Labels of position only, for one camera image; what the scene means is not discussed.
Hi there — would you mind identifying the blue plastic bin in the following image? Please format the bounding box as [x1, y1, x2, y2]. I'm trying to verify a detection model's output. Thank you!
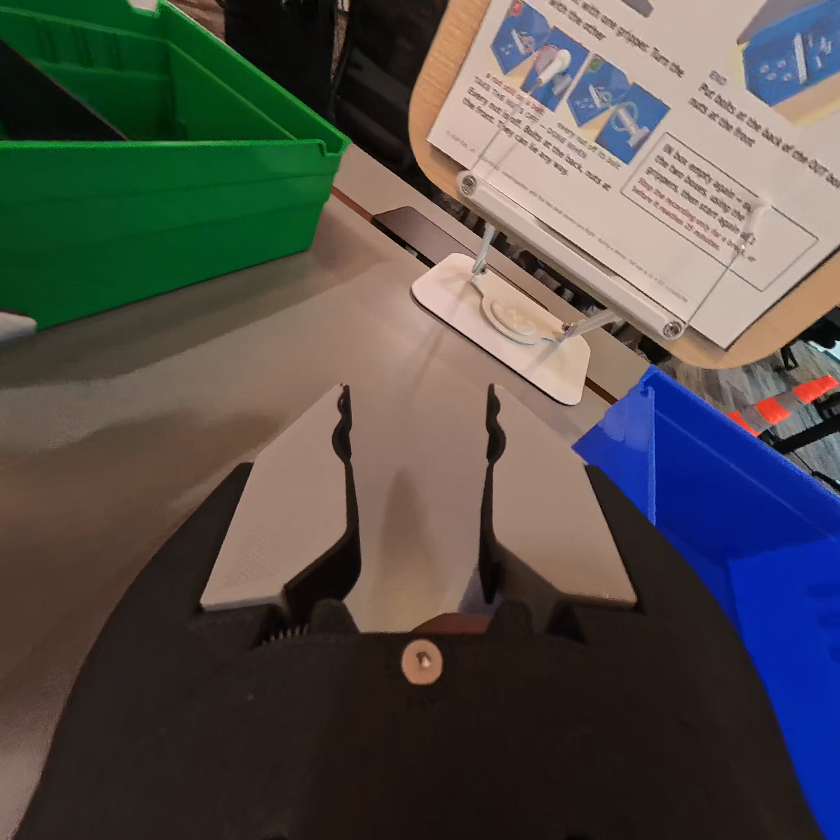
[571, 365, 840, 840]

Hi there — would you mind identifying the printed instruction sheet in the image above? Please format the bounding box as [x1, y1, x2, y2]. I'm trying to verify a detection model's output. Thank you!
[427, 0, 840, 349]

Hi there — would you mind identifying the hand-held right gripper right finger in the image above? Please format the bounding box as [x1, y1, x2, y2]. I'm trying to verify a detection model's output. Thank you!
[477, 384, 639, 605]

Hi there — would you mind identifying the dark brown desk flap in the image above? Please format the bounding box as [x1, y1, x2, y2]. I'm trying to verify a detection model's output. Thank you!
[373, 205, 473, 266]

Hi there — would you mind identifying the orange traffic cone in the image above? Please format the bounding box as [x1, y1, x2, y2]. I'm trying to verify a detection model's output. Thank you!
[725, 374, 840, 437]

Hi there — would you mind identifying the green plastic bin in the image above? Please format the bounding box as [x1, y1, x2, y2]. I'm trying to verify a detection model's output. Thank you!
[0, 0, 352, 332]

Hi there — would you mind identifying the black office chair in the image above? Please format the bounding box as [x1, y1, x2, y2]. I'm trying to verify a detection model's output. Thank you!
[223, 0, 454, 178]

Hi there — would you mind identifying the black bin divider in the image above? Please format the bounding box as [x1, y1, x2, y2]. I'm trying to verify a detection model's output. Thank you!
[0, 39, 129, 142]

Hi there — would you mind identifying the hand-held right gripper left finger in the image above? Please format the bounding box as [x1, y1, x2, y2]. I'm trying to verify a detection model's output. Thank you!
[199, 384, 363, 616]

